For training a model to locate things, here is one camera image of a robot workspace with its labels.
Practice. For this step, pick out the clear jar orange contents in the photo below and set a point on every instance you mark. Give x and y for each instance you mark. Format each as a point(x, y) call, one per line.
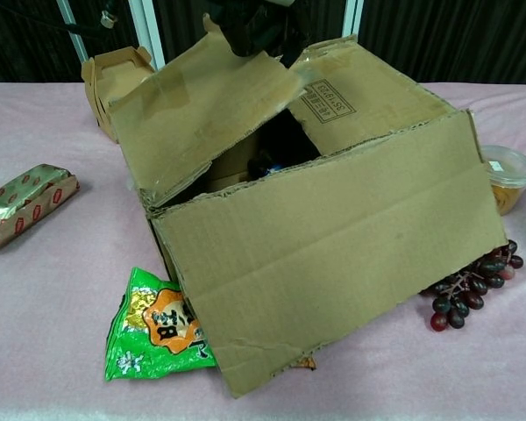
point(508, 180)

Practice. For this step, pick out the pink table cloth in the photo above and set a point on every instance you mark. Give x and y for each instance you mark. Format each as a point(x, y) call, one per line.
point(48, 329)

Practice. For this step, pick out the small kraft gable box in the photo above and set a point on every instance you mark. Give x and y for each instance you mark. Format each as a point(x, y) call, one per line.
point(114, 79)

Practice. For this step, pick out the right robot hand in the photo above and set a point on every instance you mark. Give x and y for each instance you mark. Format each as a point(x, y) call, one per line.
point(263, 26)

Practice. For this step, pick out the dark red grape bunch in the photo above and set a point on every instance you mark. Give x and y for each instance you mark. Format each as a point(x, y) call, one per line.
point(469, 294)

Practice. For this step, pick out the white frame post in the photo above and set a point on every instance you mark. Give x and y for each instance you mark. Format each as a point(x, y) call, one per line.
point(353, 19)
point(149, 30)
point(72, 39)

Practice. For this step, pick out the green snack bag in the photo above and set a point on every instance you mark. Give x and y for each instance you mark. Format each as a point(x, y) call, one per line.
point(158, 333)

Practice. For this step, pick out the gold foil snack packet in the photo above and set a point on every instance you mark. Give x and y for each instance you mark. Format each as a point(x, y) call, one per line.
point(26, 206)

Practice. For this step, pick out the dark bottle blue label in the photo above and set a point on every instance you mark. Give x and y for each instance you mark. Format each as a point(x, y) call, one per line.
point(263, 164)

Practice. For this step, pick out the large cardboard shipping box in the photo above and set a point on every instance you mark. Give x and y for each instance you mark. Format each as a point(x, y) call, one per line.
point(324, 263)

